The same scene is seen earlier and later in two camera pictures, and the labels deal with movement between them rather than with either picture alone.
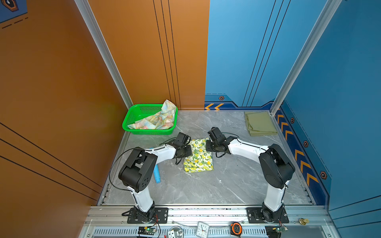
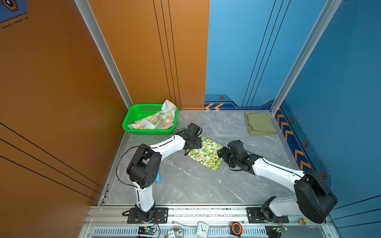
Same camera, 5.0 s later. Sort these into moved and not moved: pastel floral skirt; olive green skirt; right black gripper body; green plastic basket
Moved: right black gripper body
Not moved: pastel floral skirt; green plastic basket; olive green skirt
